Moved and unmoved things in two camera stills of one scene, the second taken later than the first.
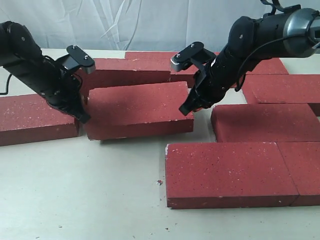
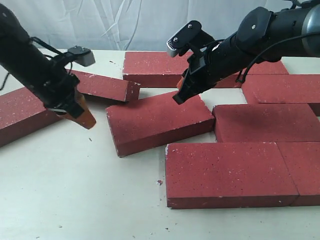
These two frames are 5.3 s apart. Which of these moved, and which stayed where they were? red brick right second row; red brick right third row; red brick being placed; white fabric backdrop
Moved: red brick being placed
Stayed: red brick right third row; red brick right second row; white fabric backdrop
